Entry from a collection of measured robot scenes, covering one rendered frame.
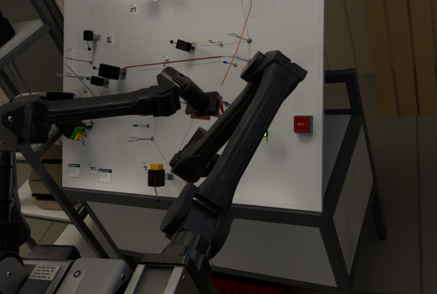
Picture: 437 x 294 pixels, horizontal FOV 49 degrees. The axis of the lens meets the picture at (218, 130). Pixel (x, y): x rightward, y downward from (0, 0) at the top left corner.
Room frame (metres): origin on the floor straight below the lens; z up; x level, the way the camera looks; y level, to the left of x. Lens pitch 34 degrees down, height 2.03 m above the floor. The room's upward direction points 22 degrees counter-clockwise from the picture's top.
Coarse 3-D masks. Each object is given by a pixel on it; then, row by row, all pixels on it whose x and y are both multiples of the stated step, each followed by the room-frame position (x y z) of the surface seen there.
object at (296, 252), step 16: (240, 224) 1.32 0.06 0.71; (256, 224) 1.27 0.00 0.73; (272, 224) 1.23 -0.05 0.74; (288, 224) 1.19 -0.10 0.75; (240, 240) 1.34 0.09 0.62; (256, 240) 1.29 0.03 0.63; (272, 240) 1.25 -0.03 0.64; (288, 240) 1.21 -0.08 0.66; (304, 240) 1.17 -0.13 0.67; (320, 240) 1.13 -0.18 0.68; (224, 256) 1.41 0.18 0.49; (240, 256) 1.36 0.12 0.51; (256, 256) 1.31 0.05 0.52; (272, 256) 1.26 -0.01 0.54; (288, 256) 1.22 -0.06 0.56; (304, 256) 1.18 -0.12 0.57; (320, 256) 1.14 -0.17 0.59; (256, 272) 1.33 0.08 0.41; (272, 272) 1.28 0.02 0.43; (288, 272) 1.24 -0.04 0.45; (304, 272) 1.19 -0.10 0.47; (320, 272) 1.15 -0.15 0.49
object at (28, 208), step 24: (24, 24) 2.24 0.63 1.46; (48, 24) 2.17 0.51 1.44; (0, 48) 2.04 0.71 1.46; (24, 48) 2.03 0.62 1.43; (0, 72) 2.50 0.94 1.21; (48, 144) 1.90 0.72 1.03; (24, 192) 2.21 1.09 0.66; (24, 216) 2.05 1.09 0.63; (48, 216) 1.92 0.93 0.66; (72, 216) 1.81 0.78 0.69; (72, 240) 2.19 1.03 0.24; (96, 240) 1.83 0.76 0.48
